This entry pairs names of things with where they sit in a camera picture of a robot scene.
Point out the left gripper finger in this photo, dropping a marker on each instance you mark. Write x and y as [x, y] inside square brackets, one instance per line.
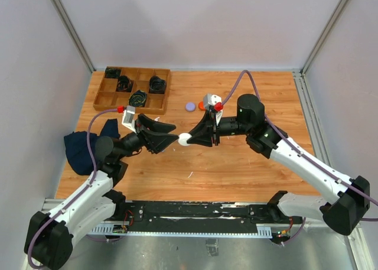
[163, 140]
[155, 125]

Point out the orange earbud charging case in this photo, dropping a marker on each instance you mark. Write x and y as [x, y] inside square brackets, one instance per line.
[201, 106]

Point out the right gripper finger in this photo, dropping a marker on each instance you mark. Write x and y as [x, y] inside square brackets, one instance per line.
[204, 125]
[201, 137]

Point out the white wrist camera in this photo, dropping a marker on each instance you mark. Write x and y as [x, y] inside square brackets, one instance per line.
[210, 100]
[128, 118]

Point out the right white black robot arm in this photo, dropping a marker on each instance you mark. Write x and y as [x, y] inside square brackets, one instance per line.
[343, 201]

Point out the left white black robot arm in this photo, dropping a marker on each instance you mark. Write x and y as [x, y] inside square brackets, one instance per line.
[52, 236]

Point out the wooden compartment tray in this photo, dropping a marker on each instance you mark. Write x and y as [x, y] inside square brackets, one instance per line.
[147, 89]

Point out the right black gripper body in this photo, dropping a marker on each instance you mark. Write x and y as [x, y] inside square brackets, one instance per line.
[216, 130]

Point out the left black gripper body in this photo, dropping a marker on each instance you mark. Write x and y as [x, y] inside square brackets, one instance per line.
[140, 130]

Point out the white earbud charging case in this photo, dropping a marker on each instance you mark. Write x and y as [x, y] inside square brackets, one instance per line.
[183, 139]

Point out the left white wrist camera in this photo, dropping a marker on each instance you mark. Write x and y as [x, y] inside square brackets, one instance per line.
[128, 118]

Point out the purple earbud charging case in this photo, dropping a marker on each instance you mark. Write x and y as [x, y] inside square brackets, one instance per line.
[190, 107]

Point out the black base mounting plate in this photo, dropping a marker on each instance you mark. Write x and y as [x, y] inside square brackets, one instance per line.
[192, 218]

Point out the dark blue cloth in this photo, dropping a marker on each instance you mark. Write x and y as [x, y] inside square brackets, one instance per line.
[77, 152]

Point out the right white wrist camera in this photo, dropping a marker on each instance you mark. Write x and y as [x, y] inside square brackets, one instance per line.
[210, 100]

